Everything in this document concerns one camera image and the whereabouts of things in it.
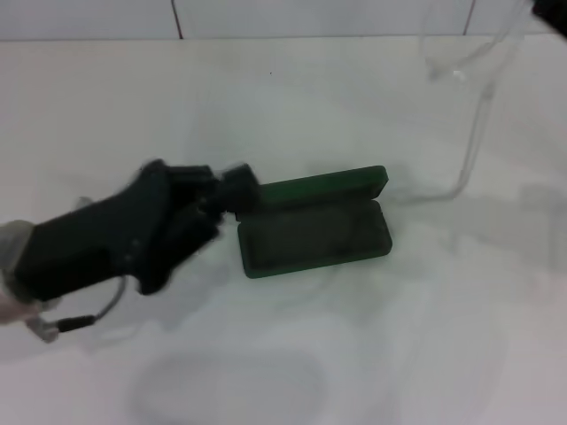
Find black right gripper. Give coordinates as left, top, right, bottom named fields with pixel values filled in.
left=532, top=0, right=567, bottom=33

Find green glasses case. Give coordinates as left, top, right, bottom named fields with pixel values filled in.
left=237, top=166, right=394, bottom=281

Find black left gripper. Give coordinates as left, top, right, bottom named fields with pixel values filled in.
left=12, top=158, right=228, bottom=297

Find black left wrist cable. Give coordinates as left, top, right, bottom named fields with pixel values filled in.
left=28, top=276, right=128, bottom=343

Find clear white glasses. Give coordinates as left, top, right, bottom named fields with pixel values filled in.
left=418, top=0, right=533, bottom=201

